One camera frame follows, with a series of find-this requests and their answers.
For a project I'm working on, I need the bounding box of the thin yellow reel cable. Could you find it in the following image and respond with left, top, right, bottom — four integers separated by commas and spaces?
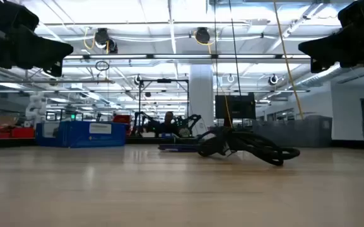
207, 43, 234, 127

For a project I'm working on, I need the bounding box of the red toolbox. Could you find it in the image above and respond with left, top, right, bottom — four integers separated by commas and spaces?
112, 113, 132, 125

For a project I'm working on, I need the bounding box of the red cart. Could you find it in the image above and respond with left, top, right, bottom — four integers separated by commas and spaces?
0, 117, 36, 140

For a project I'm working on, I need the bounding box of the white building pillar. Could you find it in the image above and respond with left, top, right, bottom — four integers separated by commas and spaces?
189, 64, 215, 137

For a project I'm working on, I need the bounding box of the black robot station frame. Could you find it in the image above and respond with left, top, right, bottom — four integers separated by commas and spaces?
138, 78, 190, 138

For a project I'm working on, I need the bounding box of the black ceiling cable reel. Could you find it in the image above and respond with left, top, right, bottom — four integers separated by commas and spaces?
93, 27, 111, 49
194, 26, 211, 45

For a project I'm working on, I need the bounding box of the long ceiling light bar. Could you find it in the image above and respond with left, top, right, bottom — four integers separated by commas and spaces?
62, 54, 312, 61

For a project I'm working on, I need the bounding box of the black hanging cable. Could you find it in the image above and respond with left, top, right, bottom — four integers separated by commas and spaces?
228, 0, 243, 96

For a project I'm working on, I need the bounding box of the black aluminium table frame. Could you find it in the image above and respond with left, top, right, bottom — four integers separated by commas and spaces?
0, 137, 364, 150

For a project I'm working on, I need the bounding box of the person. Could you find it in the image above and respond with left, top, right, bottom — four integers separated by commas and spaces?
160, 110, 179, 137

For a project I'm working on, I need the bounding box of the silver ventilation duct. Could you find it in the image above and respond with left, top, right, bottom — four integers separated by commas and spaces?
290, 62, 342, 90

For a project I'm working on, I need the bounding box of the blue cardboard box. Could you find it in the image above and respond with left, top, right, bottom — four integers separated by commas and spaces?
35, 120, 127, 149

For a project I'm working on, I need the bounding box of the black monitor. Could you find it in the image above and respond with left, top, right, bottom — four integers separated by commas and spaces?
214, 92, 257, 120

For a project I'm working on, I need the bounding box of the yellow hanging cable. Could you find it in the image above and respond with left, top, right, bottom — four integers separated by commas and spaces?
272, 0, 305, 120

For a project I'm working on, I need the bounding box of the clear grey plastic bin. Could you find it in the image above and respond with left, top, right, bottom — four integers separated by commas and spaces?
252, 114, 333, 148

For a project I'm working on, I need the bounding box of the black looped ceiling cable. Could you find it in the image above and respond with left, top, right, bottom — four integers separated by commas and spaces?
94, 60, 111, 72

